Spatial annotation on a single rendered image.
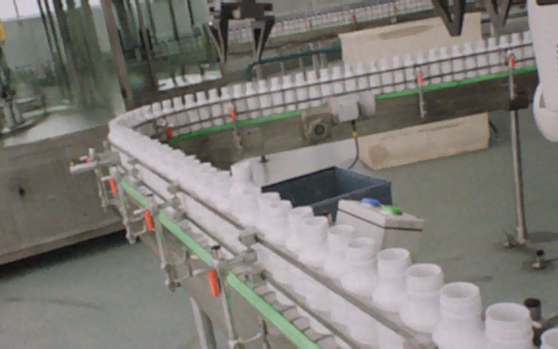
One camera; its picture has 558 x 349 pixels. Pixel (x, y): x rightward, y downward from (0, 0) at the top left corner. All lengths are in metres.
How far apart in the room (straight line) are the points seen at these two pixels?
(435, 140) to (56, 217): 3.22
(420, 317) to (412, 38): 4.82
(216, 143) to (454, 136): 3.17
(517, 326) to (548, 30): 0.76
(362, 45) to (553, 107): 4.11
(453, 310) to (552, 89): 0.71
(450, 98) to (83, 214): 2.68
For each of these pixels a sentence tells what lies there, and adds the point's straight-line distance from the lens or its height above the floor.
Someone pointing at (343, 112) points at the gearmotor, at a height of 0.98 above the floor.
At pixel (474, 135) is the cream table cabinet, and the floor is 0.14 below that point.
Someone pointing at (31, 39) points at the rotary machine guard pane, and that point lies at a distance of 4.44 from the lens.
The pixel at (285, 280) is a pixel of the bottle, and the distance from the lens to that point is 0.97.
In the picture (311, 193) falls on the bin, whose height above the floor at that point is 0.88.
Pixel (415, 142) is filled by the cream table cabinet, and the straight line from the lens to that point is 5.53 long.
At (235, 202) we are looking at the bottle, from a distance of 1.10.
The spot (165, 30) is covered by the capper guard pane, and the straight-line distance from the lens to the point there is 6.55.
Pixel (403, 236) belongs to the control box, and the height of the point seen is 1.08.
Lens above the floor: 1.45
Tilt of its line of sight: 15 degrees down
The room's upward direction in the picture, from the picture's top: 10 degrees counter-clockwise
